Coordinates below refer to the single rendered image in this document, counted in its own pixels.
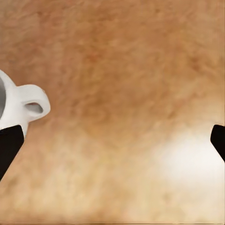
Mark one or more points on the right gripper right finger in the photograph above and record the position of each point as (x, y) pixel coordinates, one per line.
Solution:
(218, 139)

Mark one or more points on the coffee cup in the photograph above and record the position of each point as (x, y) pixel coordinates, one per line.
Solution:
(15, 108)

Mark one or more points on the countertop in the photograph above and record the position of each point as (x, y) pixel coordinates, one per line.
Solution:
(135, 88)

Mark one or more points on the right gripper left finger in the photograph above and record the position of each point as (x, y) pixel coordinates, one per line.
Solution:
(11, 140)

